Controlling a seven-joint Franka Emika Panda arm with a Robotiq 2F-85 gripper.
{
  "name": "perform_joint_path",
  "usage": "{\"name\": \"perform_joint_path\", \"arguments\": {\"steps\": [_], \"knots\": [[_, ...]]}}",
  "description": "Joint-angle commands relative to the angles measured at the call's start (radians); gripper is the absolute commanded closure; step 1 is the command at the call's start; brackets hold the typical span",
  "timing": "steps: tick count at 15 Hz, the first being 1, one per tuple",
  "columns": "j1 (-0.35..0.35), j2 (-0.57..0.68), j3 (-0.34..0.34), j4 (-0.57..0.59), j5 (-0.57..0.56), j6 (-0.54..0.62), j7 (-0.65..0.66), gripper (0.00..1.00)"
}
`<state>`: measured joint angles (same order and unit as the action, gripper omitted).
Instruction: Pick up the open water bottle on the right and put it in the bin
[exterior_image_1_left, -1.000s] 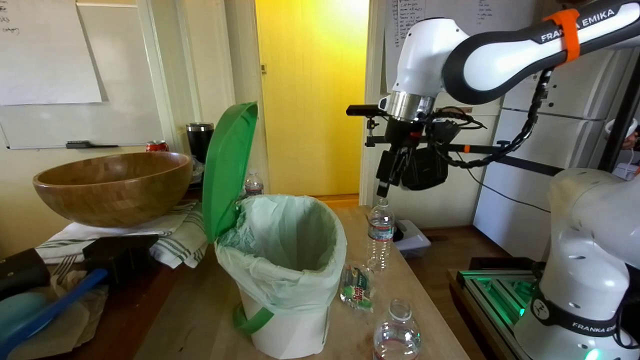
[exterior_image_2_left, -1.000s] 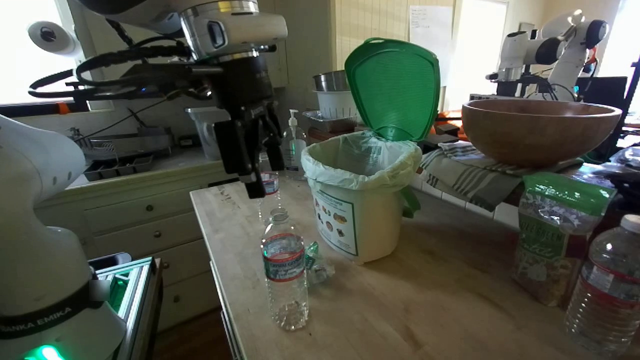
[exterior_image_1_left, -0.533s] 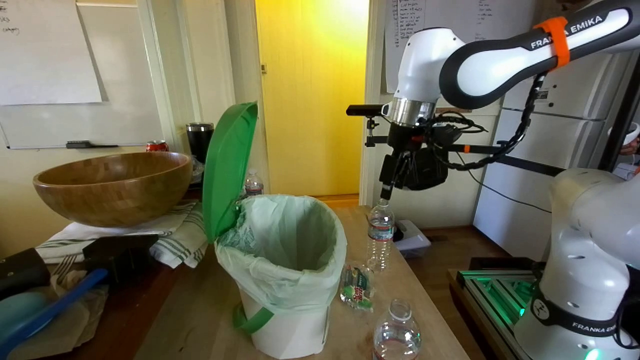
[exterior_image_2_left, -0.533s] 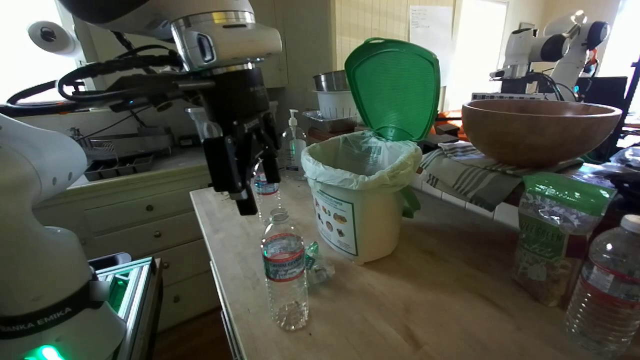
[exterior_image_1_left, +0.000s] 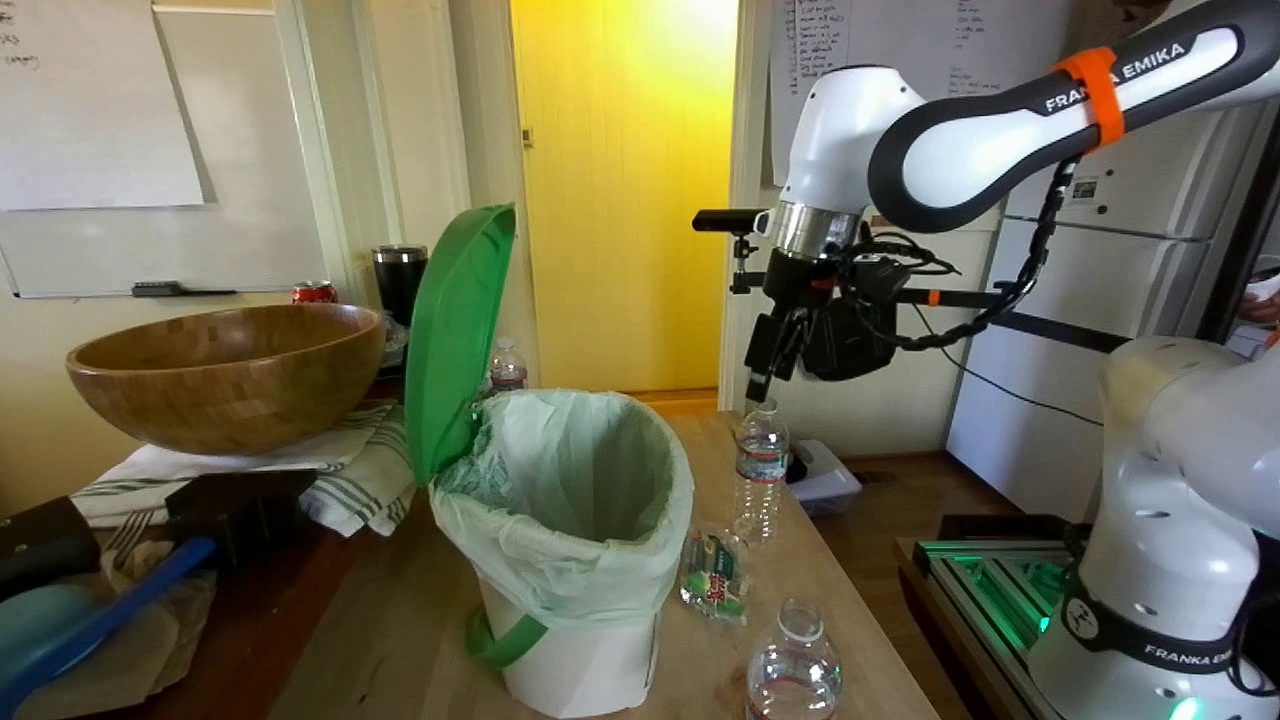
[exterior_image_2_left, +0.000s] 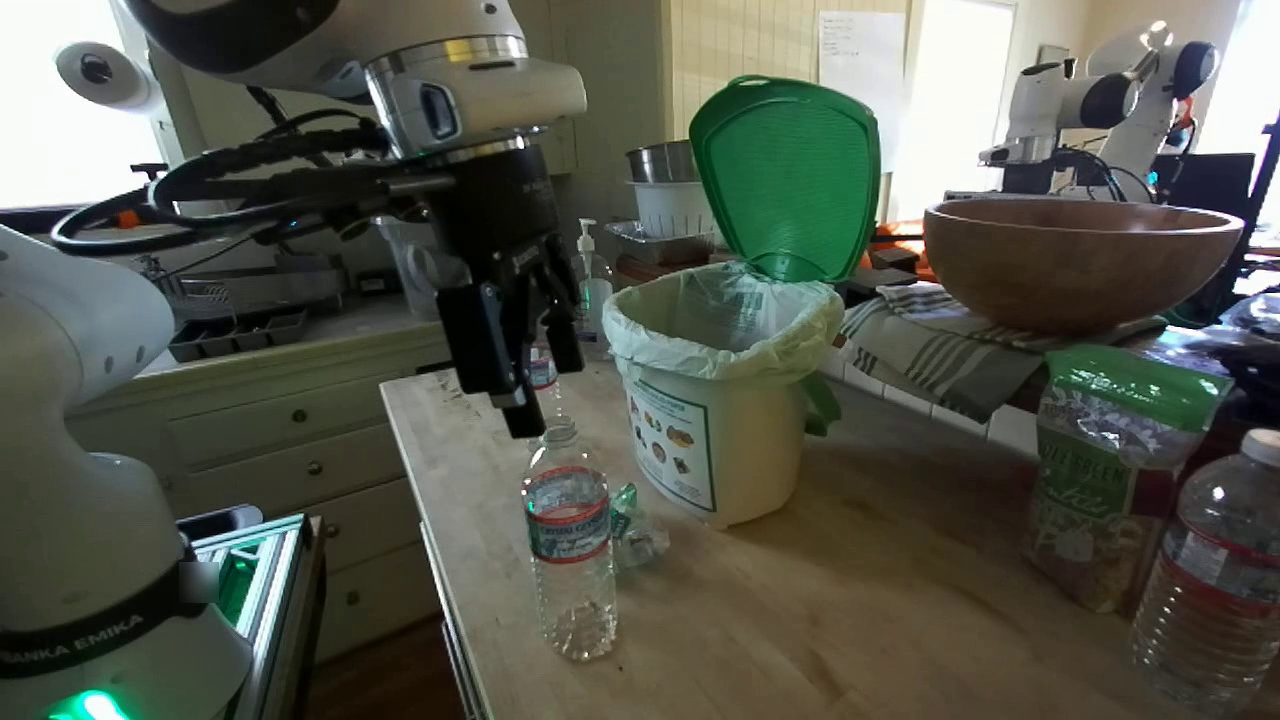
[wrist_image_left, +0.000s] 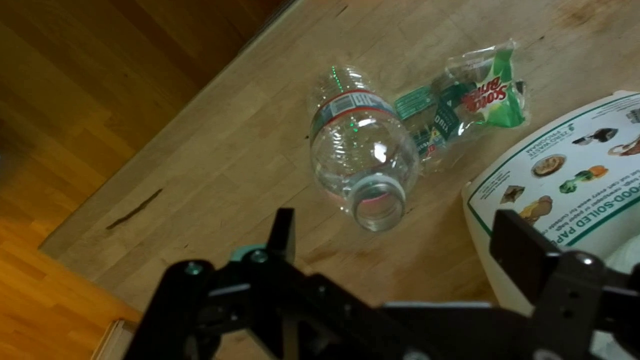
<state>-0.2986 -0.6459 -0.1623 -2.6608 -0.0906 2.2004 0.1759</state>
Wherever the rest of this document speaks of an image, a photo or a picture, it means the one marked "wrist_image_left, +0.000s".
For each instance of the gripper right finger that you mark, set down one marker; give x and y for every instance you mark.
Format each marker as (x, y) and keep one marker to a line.
(565, 295)

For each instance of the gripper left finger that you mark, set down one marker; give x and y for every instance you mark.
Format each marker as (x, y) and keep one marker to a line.
(260, 300)

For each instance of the white bin with printed label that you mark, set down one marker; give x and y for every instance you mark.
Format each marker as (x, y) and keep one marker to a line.
(570, 185)

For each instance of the clear open plastic water bottle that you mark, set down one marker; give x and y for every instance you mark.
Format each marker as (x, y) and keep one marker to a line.
(361, 150)

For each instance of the crumpled green plastic wrapper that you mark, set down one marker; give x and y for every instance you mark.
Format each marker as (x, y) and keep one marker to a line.
(465, 107)

